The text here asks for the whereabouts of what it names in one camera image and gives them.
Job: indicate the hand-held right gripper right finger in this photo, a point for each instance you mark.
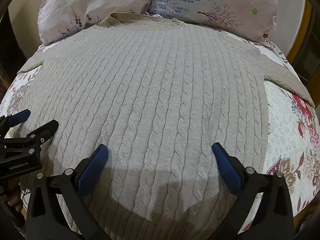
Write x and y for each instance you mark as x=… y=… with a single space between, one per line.
x=226 y=170

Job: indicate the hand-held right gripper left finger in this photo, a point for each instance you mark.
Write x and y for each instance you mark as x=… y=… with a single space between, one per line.
x=90 y=170

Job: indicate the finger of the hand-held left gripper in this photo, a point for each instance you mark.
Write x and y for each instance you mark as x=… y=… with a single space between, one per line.
x=18 y=117
x=44 y=129

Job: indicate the person's left hand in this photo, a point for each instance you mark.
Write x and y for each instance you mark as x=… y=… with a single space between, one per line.
x=13 y=196

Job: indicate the floral bed sheet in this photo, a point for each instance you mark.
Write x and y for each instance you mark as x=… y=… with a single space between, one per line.
x=287 y=135

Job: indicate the pink floral pillow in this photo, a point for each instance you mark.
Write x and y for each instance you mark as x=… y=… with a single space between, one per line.
x=92 y=7

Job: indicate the pink tree print pillow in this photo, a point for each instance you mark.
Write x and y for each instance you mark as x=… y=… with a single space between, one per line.
x=215 y=5

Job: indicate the wooden bed frame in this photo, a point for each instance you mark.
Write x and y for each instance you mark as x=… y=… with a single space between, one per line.
x=301 y=32

